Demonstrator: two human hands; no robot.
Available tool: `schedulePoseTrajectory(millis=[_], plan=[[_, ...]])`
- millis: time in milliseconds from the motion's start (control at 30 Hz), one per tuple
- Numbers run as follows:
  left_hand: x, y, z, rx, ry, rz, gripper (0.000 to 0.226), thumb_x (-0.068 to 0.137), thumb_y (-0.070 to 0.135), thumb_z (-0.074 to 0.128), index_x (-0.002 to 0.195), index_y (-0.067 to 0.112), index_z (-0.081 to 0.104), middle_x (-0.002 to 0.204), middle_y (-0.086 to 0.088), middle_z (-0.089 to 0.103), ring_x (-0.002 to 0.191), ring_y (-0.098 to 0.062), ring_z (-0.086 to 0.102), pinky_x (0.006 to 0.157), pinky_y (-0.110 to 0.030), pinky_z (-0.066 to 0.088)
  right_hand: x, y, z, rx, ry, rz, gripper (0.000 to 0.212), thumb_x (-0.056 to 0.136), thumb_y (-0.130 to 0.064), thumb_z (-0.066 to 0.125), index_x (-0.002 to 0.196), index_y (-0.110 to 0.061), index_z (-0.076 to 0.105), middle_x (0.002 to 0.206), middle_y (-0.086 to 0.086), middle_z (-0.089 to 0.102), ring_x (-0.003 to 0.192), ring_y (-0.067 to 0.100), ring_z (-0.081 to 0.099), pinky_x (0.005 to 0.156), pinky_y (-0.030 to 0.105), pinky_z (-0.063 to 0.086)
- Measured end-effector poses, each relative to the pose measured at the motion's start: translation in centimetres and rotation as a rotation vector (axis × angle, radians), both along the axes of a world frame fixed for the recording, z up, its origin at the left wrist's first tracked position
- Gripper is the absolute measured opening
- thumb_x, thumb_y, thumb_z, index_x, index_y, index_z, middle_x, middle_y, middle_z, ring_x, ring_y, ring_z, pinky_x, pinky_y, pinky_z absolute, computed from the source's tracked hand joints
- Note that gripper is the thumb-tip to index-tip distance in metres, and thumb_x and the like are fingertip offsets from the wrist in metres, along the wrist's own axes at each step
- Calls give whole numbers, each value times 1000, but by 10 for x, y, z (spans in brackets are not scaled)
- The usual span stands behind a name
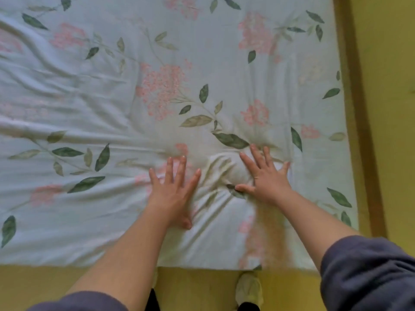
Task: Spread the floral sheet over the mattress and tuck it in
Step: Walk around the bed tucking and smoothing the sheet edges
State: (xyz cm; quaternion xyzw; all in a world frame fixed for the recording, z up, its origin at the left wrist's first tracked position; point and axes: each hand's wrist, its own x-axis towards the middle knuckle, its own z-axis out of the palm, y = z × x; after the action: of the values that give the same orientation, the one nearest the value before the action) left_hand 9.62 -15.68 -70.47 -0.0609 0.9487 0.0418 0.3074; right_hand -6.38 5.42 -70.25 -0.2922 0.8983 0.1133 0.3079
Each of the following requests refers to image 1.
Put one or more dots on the person's right hand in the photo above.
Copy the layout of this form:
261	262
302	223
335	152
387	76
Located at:
267	181

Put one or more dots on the person's left hand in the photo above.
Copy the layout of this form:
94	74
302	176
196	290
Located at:
173	194

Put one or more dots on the floral leaf print bed sheet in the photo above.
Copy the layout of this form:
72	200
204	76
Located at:
162	126

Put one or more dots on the person's right forearm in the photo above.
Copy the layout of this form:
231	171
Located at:
317	226

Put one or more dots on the person's left forearm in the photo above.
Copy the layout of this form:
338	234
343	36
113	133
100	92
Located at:
126	259

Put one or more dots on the person's black trousers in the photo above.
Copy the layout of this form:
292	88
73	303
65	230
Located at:
152	301

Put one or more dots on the person's white right shoe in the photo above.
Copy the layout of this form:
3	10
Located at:
249	289

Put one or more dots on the dark grey right sleeve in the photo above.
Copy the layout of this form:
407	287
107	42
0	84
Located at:
369	275

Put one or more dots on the dark grey sleeve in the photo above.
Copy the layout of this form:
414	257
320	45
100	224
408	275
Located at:
81	302
369	275

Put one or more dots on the dark grey left sleeve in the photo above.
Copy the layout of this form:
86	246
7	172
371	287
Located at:
81	302

